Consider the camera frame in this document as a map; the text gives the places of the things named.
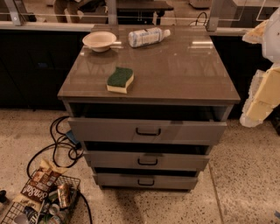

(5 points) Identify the black floor cable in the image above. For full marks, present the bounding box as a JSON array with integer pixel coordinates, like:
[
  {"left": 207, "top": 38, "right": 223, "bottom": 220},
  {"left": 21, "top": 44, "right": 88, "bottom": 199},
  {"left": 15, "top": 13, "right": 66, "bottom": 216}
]
[{"left": 25, "top": 115, "right": 86, "bottom": 179}]

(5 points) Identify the green and yellow sponge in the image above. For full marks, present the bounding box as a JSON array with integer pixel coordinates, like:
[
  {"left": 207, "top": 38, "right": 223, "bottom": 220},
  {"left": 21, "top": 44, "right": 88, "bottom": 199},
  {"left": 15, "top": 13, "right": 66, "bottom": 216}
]
[{"left": 107, "top": 67, "right": 134, "bottom": 94}]

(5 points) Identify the white paper bowl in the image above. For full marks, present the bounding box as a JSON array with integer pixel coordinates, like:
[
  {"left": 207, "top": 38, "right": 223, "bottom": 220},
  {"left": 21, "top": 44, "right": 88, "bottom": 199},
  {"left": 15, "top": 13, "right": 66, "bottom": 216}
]
[{"left": 82, "top": 31, "right": 116, "bottom": 53}]

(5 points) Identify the brown snack bag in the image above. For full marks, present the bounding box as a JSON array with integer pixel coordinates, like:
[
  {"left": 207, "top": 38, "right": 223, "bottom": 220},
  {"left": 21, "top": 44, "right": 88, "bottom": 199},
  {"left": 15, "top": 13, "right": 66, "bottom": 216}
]
[{"left": 13, "top": 158, "right": 67, "bottom": 212}]

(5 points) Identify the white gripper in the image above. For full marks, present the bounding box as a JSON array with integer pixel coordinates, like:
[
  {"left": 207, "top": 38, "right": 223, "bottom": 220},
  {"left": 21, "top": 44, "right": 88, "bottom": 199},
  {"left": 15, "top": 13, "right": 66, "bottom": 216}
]
[{"left": 240, "top": 8, "right": 280, "bottom": 128}]

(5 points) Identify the copper drink can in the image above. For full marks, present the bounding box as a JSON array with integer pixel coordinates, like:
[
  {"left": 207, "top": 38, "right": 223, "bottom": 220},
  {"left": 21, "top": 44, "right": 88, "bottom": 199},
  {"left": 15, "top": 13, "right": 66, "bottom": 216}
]
[{"left": 57, "top": 184, "right": 71, "bottom": 209}]

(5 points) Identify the grey drawer cabinet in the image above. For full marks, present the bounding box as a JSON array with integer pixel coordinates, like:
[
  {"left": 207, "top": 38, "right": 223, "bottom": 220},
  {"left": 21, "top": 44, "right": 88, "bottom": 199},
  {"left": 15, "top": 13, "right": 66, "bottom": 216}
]
[{"left": 58, "top": 25, "right": 240, "bottom": 178}]

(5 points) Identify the metal railing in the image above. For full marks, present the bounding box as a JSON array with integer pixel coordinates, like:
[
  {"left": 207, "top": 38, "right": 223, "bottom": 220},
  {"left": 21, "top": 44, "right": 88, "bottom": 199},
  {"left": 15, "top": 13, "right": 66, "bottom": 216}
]
[{"left": 0, "top": 0, "right": 280, "bottom": 38}]

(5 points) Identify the white plastic bottle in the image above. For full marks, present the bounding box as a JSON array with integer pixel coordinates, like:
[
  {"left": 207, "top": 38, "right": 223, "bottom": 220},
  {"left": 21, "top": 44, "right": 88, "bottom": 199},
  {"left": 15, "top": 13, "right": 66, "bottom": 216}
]
[{"left": 128, "top": 27, "right": 171, "bottom": 48}]

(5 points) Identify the dark background table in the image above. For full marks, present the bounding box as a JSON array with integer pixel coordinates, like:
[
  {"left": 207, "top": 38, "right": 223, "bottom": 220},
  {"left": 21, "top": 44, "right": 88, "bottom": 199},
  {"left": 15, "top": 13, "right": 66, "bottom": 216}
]
[{"left": 116, "top": 0, "right": 173, "bottom": 25}]

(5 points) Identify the black wire basket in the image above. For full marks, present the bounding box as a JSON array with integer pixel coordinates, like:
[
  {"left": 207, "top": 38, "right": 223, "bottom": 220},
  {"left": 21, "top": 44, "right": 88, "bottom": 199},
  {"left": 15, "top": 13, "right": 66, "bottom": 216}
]
[{"left": 1, "top": 172, "right": 81, "bottom": 224}]

